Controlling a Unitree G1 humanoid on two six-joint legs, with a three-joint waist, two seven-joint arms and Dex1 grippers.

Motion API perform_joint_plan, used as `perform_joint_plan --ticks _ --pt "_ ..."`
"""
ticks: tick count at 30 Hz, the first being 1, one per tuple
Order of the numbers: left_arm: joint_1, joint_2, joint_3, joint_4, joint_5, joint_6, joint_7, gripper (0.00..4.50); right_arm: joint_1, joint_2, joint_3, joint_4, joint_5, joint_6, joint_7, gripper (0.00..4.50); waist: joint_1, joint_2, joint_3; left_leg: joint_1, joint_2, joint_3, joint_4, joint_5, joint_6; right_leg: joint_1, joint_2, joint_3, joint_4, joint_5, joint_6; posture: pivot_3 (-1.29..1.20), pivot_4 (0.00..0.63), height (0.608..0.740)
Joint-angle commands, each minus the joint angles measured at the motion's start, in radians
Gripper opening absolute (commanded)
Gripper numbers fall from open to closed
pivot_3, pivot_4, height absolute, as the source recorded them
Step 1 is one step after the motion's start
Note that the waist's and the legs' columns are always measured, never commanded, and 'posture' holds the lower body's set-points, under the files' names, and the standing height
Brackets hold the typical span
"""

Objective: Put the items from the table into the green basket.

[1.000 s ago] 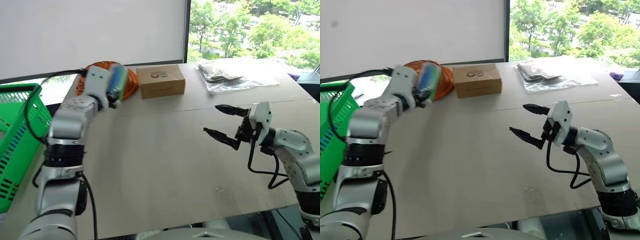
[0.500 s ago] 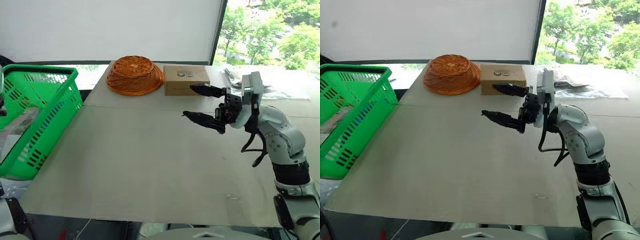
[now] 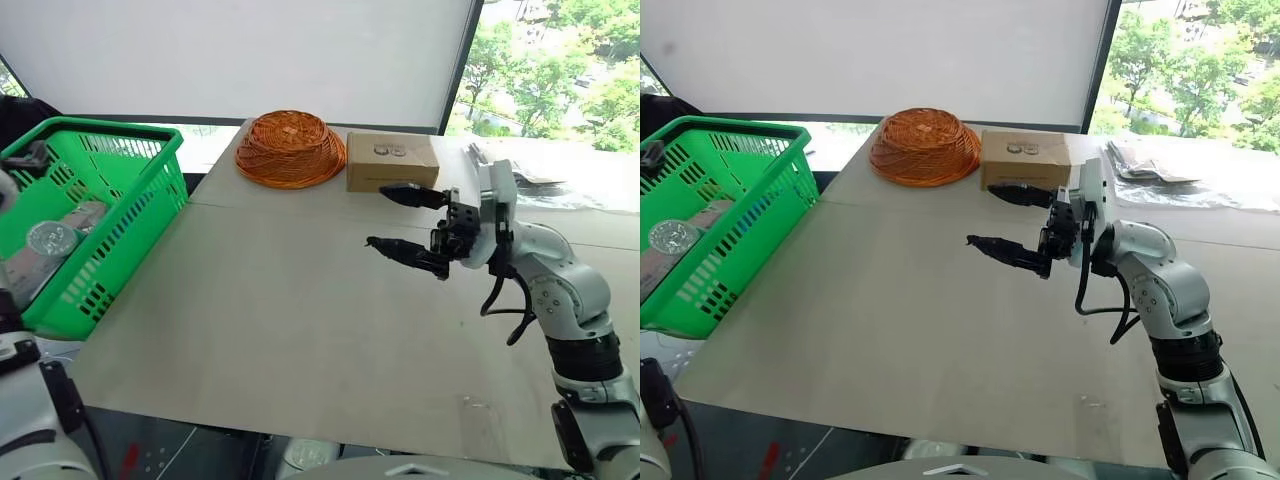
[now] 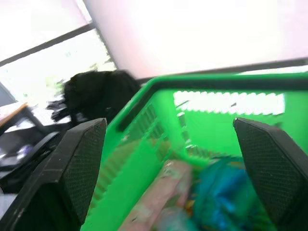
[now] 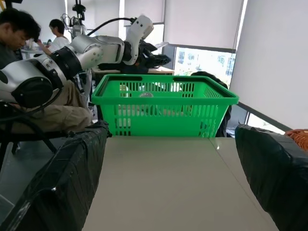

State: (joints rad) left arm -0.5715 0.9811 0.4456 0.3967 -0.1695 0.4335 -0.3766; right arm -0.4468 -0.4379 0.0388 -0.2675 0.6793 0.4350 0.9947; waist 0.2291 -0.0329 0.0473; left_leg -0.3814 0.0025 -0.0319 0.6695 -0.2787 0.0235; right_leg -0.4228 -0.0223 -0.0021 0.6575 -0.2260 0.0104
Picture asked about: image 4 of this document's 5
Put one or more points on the wooden-edged desk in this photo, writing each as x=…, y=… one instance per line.
x=16, y=115

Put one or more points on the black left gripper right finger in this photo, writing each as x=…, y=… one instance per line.
x=272, y=168

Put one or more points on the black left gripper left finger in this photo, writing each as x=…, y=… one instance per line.
x=60, y=178

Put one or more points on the blue snack bag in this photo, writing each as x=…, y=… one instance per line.
x=219, y=192

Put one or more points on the green plastic basket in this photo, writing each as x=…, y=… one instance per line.
x=207, y=120

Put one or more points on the pink snack package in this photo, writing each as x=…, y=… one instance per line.
x=166, y=192

